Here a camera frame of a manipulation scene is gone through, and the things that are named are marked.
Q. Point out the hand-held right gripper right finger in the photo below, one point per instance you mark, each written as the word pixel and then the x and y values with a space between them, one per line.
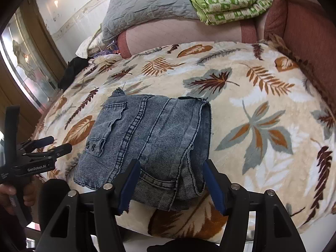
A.
pixel 214 187

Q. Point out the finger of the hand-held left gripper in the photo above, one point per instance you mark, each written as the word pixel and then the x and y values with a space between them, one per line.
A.
pixel 42 141
pixel 61 149

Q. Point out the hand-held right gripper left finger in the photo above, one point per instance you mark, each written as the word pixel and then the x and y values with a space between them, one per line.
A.
pixel 128 187

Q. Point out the grey-blue denim pants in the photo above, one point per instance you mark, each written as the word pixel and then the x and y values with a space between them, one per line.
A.
pixel 147 141

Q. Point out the person's left hand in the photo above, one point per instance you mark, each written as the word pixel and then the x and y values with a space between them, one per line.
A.
pixel 29 192

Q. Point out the black cloth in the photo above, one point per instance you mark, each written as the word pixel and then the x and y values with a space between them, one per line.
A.
pixel 72 73

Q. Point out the wooden door with glass panel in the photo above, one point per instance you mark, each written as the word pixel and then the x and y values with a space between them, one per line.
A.
pixel 34 65

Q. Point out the white crumpled cloth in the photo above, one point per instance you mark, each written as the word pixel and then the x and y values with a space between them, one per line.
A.
pixel 88 46

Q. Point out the purple patterned cloth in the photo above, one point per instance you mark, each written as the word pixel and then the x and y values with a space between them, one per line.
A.
pixel 107 50

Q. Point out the leaf print blanket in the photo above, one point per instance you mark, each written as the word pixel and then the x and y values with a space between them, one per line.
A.
pixel 236 65

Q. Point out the brown ruffled sofa cover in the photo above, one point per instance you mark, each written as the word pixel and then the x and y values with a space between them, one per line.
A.
pixel 307 65

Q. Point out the red and pink sofa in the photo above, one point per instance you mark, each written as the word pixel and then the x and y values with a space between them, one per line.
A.
pixel 183 35

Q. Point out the grey quilted pillow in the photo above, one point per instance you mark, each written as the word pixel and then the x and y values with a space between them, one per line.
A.
pixel 147 5

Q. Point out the green patterned folded quilt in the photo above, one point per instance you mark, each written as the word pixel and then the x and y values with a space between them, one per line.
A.
pixel 231 5

